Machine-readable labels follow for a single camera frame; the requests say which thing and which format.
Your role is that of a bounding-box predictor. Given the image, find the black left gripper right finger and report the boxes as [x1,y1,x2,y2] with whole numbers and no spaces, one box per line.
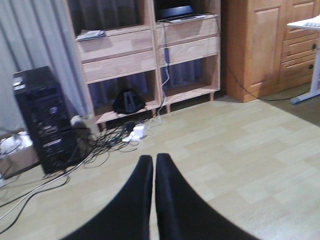
[155,153,256,240]

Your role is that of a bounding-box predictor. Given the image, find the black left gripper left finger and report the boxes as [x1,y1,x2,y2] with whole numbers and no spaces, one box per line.
[63,155,153,240]

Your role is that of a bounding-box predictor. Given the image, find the white desk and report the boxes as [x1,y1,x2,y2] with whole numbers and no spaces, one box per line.
[286,15,320,105]

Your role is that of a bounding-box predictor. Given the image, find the white power strip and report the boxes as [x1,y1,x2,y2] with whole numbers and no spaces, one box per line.
[122,124,145,143]

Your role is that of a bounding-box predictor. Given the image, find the black computer tower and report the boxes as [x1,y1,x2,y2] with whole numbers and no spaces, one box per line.
[13,66,80,174]

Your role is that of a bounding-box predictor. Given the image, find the cardboard box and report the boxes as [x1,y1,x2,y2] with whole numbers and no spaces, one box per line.
[0,131,40,180]

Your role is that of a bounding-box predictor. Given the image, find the wooden drawer cabinet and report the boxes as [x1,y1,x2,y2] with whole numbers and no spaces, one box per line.
[66,0,222,126]

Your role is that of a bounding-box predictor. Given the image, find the magazine on cabinet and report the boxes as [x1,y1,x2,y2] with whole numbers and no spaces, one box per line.
[76,30,106,42]

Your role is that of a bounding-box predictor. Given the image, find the orange wooden wardrobe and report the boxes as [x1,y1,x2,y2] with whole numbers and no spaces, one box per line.
[221,0,320,103]

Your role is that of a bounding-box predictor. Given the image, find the silver laptop black screen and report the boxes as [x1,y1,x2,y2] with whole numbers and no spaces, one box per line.
[153,0,207,23]

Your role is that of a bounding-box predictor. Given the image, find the grey curtain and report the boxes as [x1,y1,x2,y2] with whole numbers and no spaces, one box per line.
[0,0,93,130]

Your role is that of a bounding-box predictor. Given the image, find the tangled black floor cables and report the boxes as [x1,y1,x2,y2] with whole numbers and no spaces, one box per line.
[0,113,166,235]

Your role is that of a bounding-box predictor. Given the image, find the white laptop cable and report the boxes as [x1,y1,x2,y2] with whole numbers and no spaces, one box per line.
[157,23,171,121]

